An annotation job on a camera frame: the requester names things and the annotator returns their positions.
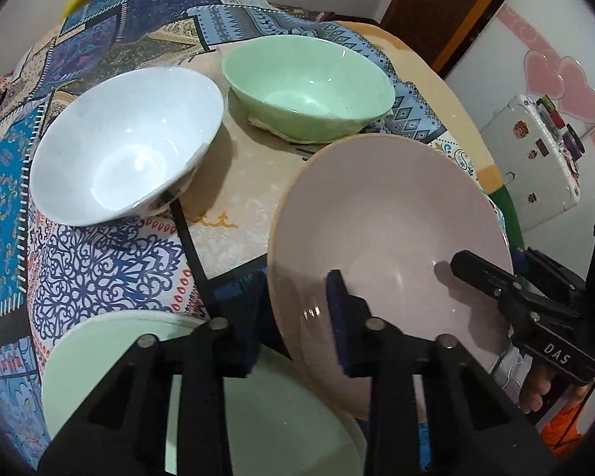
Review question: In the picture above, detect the white suitcase with stickers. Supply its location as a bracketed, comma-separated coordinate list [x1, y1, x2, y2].
[480, 95, 583, 232]

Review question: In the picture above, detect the brown wooden door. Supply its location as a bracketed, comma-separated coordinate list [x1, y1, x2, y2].
[380, 0, 505, 77]

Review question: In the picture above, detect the large pink ceramic bowl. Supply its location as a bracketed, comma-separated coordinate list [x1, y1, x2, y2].
[267, 134, 512, 419]

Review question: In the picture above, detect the right hand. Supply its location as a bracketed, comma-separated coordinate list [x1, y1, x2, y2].
[519, 361, 556, 414]

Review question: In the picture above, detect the mint green bowl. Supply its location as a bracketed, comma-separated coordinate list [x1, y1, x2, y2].
[221, 36, 395, 144]

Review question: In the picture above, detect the patchwork patterned tablecloth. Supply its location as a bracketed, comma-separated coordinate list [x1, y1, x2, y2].
[0, 0, 501, 472]

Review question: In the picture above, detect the mint green plate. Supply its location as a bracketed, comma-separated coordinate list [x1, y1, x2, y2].
[42, 311, 365, 475]

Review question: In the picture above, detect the white bowl with dark dots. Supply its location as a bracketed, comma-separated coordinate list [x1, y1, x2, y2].
[30, 67, 225, 227]

